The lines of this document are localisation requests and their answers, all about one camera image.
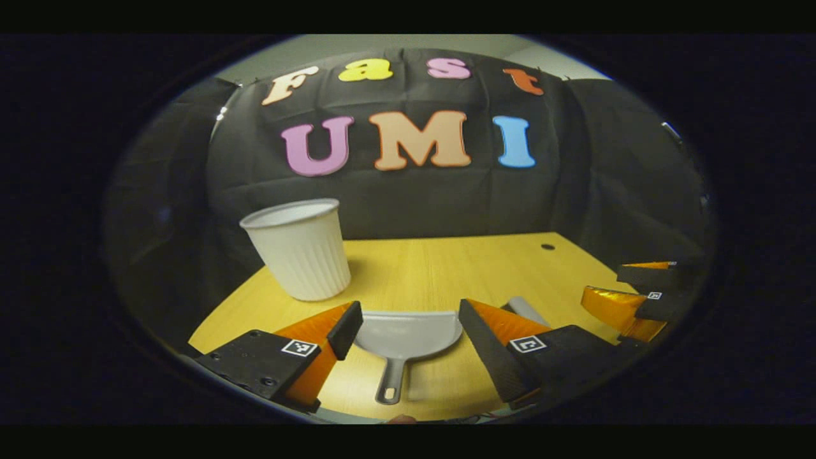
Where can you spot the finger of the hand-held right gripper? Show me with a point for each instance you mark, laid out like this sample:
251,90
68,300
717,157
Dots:
656,277
612,306

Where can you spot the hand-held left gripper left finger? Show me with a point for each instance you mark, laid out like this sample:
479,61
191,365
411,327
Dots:
347,328

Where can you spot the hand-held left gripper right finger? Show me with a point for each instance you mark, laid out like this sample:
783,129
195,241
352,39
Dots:
488,350

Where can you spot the small grey broom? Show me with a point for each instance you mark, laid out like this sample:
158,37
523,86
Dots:
526,309

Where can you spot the grey plastic dustpan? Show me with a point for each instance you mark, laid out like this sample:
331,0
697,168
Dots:
408,331

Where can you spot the white ribbed garbage bin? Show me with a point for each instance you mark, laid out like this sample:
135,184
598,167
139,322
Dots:
303,255

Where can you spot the wooden desktop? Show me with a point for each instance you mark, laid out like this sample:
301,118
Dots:
414,268

